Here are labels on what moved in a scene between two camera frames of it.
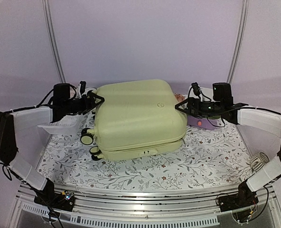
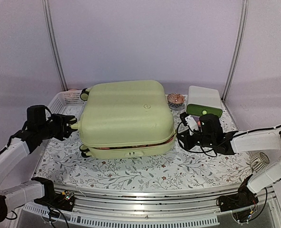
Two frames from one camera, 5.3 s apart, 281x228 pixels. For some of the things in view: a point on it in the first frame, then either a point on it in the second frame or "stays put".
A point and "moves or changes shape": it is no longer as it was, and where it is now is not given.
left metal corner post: (50, 29) stays put
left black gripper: (89, 106) to (61, 119)
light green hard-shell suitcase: (136, 119) moves or changes shape
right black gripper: (190, 101) to (187, 139)
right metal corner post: (237, 52) stays put
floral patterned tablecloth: (209, 157) stays put
